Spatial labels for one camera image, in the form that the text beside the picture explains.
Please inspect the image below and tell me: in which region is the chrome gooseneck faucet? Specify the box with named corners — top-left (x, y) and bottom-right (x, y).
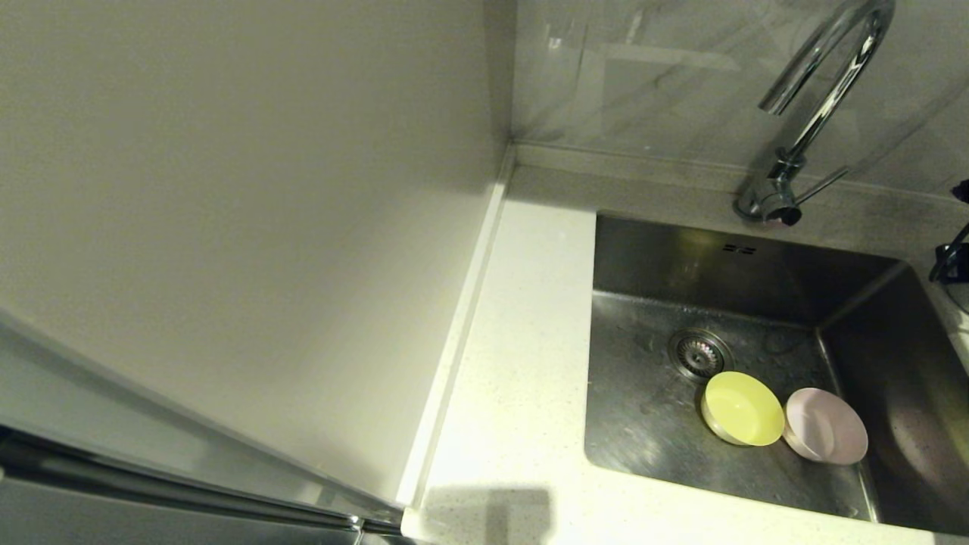
top-left (733, 0), bottom-right (896, 228)

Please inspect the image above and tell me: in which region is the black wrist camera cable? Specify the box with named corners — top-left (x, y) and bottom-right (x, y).
top-left (930, 223), bottom-right (969, 285)

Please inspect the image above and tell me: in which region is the stainless steel sink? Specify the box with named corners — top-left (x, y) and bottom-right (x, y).
top-left (583, 212), bottom-right (969, 537)

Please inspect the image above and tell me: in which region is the pink bowl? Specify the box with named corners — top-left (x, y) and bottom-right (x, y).
top-left (784, 388), bottom-right (869, 464)

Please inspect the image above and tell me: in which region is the yellow bowl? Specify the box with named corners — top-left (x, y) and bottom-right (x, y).
top-left (700, 370), bottom-right (786, 447)

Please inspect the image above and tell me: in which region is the white tall cabinet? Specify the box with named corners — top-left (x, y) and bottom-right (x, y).
top-left (0, 0), bottom-right (517, 523)

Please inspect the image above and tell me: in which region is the round metal drain strainer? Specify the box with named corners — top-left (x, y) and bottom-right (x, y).
top-left (668, 327), bottom-right (734, 381)

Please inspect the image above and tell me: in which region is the grey appliance door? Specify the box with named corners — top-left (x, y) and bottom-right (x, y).
top-left (0, 428), bottom-right (410, 545)

